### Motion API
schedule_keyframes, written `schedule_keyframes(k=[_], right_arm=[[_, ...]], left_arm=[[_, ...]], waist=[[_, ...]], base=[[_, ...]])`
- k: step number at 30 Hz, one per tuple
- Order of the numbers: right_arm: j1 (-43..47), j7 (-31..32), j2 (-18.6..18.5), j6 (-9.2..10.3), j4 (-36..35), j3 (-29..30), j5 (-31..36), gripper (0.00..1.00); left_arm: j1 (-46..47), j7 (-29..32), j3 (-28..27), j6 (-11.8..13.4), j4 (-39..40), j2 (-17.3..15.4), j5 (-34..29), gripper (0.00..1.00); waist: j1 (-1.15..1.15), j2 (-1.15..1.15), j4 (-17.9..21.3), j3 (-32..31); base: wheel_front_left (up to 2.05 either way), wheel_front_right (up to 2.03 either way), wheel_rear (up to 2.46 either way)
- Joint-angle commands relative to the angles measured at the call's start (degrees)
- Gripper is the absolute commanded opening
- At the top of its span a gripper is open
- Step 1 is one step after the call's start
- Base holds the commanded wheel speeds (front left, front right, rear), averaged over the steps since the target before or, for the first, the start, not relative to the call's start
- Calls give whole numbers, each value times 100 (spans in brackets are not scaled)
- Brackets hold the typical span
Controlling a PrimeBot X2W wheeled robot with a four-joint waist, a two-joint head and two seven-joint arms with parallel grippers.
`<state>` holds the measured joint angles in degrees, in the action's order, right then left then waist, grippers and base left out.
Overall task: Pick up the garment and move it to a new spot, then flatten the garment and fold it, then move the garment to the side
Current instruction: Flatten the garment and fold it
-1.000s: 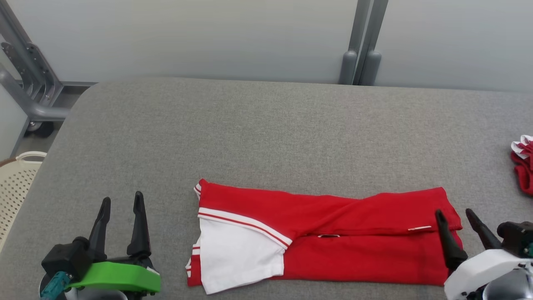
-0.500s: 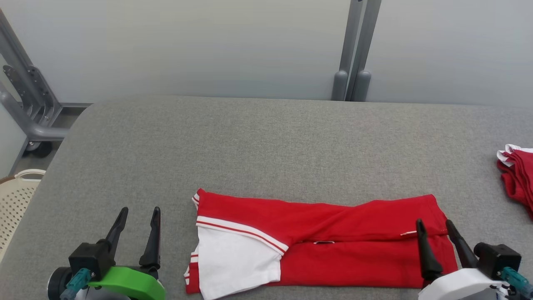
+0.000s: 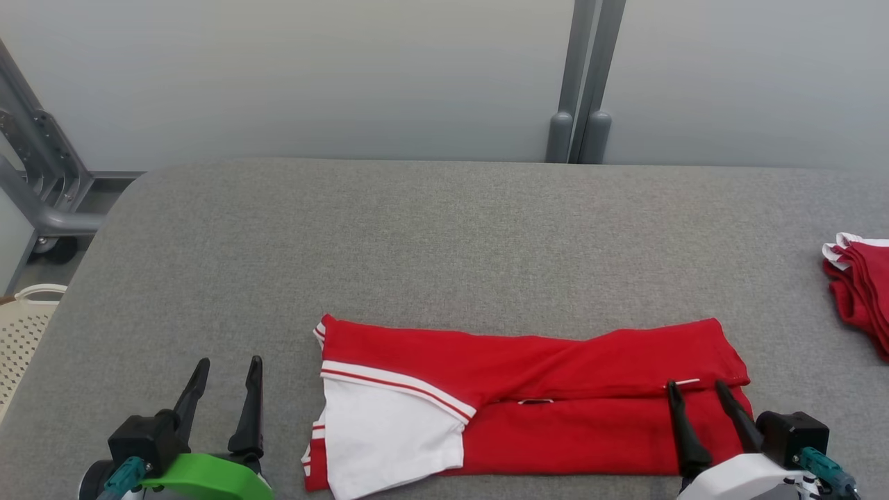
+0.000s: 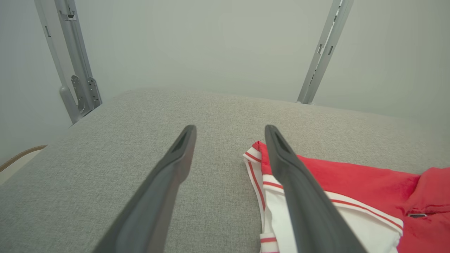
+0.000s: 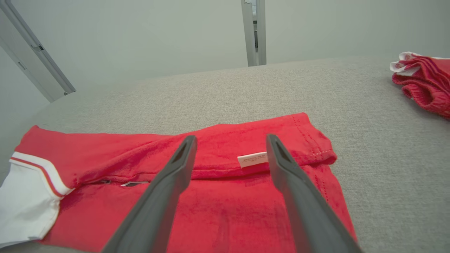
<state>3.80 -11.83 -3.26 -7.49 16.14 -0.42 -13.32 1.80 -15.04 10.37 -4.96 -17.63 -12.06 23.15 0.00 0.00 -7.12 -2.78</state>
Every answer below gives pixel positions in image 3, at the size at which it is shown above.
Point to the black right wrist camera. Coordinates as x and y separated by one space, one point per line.
792 437

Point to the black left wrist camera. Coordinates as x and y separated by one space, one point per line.
142 437

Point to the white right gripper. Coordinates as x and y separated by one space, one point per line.
743 482

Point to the grey metal cart frame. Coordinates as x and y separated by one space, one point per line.
69 223

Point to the cream laundry basket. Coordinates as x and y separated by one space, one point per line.
21 347

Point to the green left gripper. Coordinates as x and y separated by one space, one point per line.
208 479

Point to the black caster wheel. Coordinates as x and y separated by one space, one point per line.
55 250

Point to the red white jersey shirt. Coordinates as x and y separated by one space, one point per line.
555 375

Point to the red shorts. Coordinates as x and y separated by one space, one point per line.
865 292

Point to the grey partition post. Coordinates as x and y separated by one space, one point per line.
596 139
559 139

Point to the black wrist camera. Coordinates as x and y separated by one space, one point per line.
792 437
142 437

